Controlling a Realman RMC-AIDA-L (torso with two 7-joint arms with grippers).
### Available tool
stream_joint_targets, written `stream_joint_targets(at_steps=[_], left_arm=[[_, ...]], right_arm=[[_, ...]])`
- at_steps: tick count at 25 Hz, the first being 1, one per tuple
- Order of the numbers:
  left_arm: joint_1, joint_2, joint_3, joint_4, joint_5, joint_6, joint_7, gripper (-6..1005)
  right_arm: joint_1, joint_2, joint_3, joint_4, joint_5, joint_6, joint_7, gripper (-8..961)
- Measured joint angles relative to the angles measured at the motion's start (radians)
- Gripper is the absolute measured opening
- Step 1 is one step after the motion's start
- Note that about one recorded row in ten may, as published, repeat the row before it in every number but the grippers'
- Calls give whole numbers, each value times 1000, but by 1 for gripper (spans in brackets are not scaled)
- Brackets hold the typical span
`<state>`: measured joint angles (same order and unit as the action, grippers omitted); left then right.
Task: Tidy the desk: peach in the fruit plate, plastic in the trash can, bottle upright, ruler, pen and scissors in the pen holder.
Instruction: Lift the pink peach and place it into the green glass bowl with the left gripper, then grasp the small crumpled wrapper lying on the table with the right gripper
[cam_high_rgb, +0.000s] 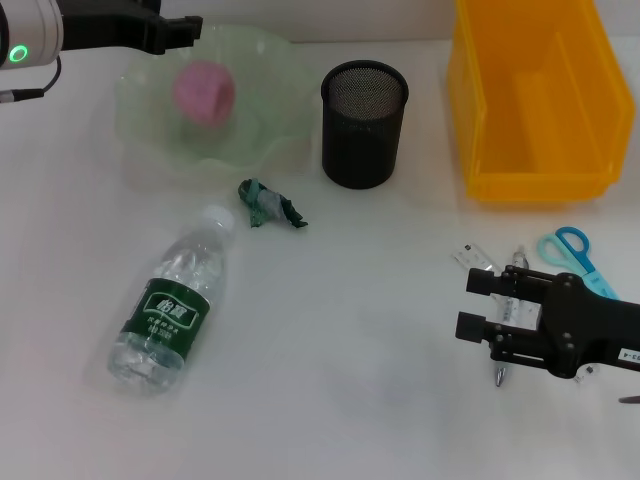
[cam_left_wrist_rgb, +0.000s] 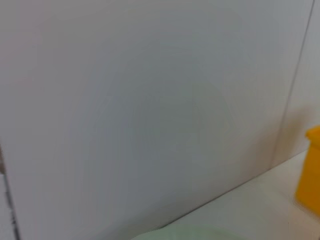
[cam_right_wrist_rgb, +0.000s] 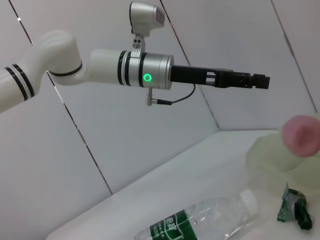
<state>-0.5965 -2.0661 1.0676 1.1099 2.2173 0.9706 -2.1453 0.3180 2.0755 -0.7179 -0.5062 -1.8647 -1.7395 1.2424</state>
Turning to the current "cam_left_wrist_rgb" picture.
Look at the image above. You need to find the yellow plastic bin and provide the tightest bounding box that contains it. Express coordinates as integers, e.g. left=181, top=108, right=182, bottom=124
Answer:
left=294, top=126, right=320, bottom=217

